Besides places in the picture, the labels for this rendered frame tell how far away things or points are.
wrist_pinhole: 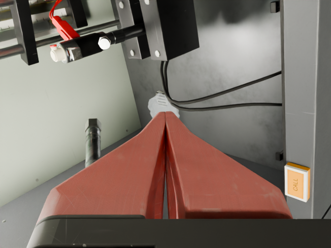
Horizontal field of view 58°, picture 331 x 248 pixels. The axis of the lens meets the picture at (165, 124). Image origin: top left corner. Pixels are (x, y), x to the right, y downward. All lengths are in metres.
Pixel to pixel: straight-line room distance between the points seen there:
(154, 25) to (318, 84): 0.24
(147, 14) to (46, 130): 0.39
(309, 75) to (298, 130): 0.08
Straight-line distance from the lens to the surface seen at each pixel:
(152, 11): 0.47
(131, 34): 0.48
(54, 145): 0.76
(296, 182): 0.45
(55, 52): 0.42
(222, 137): 0.67
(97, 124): 0.41
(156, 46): 0.48
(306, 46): 0.38
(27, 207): 0.71
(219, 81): 0.62
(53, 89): 0.73
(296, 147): 0.43
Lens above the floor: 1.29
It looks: 35 degrees down
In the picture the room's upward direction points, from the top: 121 degrees counter-clockwise
